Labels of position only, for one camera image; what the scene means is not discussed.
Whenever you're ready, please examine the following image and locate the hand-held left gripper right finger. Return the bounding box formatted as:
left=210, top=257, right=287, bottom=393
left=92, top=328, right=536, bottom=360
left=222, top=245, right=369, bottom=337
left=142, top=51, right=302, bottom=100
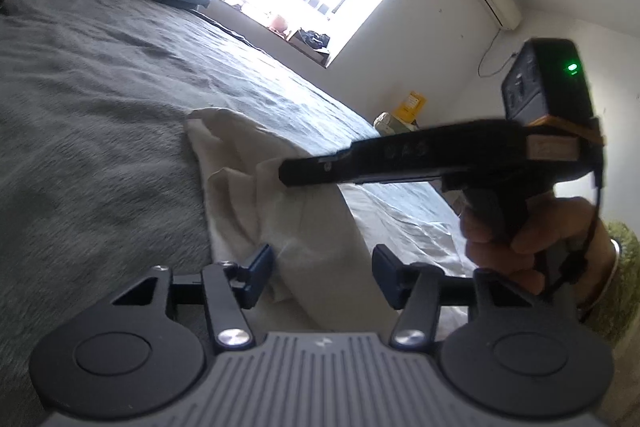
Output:
left=372, top=244, right=531, bottom=351

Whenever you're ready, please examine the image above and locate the silver bracelet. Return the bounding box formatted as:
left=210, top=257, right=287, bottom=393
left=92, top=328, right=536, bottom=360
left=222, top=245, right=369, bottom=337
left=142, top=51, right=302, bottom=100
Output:
left=590, top=239, right=624, bottom=309

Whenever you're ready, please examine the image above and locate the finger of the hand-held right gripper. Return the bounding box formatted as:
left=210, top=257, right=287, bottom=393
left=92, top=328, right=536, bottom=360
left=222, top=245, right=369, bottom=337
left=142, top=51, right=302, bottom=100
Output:
left=278, top=150, right=362, bottom=186

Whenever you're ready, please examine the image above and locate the yellow box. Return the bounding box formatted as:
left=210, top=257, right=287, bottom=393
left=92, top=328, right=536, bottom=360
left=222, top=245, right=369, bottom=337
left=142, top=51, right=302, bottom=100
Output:
left=392, top=90, right=427, bottom=126

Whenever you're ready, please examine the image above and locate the air conditioner cable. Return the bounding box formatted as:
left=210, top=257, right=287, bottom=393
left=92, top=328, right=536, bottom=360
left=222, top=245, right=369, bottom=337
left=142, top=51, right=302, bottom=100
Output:
left=477, top=27, right=519, bottom=78

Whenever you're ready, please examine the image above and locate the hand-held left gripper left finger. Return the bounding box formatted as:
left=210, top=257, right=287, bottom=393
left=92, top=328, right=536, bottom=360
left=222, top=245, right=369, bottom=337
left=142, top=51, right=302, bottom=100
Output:
left=112, top=243, right=276, bottom=351

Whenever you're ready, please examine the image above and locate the person's right hand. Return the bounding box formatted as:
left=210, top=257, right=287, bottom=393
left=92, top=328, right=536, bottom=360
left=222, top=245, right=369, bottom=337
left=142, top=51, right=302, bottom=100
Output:
left=459, top=197, right=617, bottom=304

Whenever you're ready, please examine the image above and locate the dark cloth bundle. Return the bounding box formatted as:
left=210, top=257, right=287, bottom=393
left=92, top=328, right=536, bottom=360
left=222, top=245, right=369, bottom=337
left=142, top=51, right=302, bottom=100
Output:
left=299, top=29, right=332, bottom=52

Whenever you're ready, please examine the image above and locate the white shirt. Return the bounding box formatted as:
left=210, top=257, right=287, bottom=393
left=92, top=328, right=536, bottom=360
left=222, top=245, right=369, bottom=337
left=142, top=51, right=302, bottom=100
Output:
left=185, top=106, right=482, bottom=339

